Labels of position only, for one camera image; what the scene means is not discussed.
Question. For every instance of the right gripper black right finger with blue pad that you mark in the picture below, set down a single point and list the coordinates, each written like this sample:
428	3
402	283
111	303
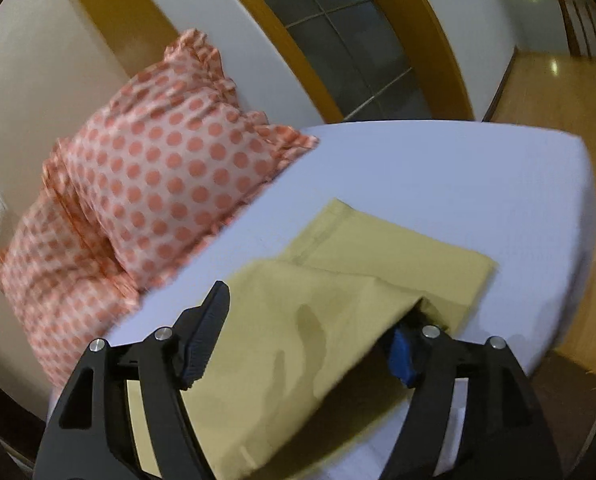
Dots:
504	434

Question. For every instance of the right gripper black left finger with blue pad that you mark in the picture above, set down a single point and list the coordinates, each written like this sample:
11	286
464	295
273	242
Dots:
121	414

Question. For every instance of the khaki olive pants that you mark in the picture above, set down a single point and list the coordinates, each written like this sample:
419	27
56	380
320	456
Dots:
300	321

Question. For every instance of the left polka dot pillow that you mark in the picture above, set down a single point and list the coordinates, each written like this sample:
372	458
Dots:
63	283

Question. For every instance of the polka dot pillow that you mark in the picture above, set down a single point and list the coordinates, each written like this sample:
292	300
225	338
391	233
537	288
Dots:
172	159
63	283

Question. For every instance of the bed with lavender sheet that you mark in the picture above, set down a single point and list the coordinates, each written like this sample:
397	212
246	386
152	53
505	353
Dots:
522	196

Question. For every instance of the right polka dot pillow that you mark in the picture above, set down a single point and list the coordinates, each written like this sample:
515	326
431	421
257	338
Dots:
172	159

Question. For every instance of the wooden framed glass door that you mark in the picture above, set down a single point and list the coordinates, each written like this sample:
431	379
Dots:
367	59

